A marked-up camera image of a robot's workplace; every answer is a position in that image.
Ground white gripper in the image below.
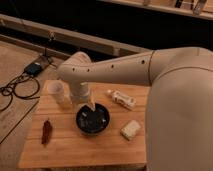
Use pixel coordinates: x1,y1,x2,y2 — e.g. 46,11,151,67
69,83,96,111

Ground black ceramic bowl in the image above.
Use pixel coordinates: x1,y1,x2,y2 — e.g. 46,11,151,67
76,103,110,135

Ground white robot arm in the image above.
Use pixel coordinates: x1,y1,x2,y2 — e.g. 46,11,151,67
58,47,213,171

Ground clear plastic cup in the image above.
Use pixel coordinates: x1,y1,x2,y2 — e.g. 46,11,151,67
47,80,71,108

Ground beige sponge block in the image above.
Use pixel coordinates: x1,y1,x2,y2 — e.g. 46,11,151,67
120,120,141,140

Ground blue power adapter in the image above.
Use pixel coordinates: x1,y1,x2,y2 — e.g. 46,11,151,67
24,62,43,76

